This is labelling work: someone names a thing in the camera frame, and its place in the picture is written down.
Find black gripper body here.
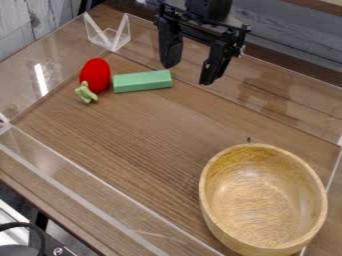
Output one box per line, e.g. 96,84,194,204
155,2,251,47

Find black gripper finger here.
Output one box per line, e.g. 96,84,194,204
157,17,183,69
199,40,232,85

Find red plush strawberry toy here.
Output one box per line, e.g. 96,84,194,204
75,58,111,104

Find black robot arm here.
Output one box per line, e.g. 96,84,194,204
153,0,251,85

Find green rectangular block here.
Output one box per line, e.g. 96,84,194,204
112,70,172,93

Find clear acrylic tray walls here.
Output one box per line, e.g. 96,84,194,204
0,18,342,256

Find wooden bowl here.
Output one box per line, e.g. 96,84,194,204
199,143,327,256

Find clear acrylic corner bracket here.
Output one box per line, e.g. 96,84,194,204
83,13,131,52

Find black metal table frame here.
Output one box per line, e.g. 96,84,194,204
29,210,99,256

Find black cable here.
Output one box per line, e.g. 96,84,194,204
0,222,48,256

